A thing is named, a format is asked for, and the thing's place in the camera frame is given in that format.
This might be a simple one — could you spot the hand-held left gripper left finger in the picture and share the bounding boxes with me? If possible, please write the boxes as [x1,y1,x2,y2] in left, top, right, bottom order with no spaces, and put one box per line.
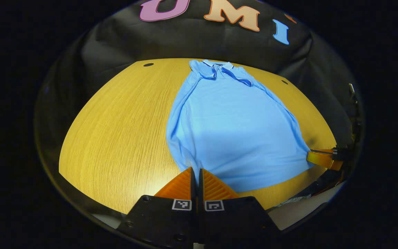
[116,167,197,249]

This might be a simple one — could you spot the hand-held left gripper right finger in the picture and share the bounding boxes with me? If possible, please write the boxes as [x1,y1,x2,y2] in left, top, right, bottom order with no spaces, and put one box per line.
[199,168,281,248]

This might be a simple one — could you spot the light blue T-shirt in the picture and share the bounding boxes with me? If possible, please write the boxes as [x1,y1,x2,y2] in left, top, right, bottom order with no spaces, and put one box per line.
[165,59,315,193]

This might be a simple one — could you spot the black backdrop cloth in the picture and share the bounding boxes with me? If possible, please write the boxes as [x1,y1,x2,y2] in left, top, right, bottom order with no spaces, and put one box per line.
[35,0,363,173]

